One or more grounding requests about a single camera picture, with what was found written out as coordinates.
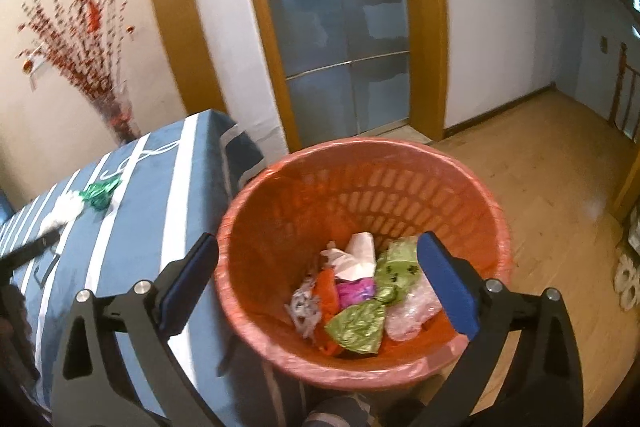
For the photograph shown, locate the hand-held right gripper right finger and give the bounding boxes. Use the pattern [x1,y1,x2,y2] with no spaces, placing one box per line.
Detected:
[405,231,586,427]

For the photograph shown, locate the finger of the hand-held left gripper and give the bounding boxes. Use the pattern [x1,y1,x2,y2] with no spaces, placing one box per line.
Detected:
[0,227,61,278]

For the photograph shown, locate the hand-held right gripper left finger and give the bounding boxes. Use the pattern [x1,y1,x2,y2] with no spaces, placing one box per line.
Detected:
[50,232,221,427]

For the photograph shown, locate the clear bubble wrap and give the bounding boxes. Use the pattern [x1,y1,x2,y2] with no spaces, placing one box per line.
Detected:
[385,277,443,343]

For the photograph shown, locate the white tissue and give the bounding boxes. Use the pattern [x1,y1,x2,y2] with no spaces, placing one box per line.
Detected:
[39,189,88,233]

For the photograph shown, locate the pink plastic bag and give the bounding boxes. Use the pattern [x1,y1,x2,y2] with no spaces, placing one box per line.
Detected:
[336,279,377,308]

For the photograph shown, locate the white paper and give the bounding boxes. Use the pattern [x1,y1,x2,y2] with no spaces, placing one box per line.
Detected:
[320,232,377,282]

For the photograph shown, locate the green paw print plastic bag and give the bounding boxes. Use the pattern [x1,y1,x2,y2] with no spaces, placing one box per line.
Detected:
[325,239,426,355]

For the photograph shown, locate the white patterned plastic wrapper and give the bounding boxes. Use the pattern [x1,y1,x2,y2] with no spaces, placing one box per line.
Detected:
[285,284,326,340]

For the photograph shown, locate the orange plastic bag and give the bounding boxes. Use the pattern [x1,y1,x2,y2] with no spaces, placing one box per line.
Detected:
[310,268,351,355]

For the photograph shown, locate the green foil wrapper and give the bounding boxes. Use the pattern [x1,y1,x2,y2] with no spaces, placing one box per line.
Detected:
[80,177,123,210]

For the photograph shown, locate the orange plastic waste basket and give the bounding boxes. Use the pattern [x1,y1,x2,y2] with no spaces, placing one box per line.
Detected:
[215,138,513,383]

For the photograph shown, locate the glass vase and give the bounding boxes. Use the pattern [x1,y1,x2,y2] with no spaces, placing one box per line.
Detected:
[95,82,138,142]

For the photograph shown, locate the white slippers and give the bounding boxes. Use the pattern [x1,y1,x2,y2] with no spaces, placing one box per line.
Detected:
[612,252,640,313]

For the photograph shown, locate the white tag with red decoration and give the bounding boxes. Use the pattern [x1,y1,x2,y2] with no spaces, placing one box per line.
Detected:
[20,49,48,92]

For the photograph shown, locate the red berry branches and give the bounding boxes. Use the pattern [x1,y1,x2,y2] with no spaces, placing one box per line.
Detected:
[15,0,136,108]

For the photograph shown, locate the wooden chair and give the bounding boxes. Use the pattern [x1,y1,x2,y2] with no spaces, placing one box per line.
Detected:
[607,42,640,142]

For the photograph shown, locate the frosted glass sliding door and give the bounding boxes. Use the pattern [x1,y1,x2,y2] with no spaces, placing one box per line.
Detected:
[252,0,413,135]

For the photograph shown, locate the wooden door frame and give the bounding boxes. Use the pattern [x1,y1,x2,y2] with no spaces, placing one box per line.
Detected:
[235,0,448,152]

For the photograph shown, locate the wooden doorway frame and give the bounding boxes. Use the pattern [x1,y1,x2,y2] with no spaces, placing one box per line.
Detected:
[140,0,228,115]

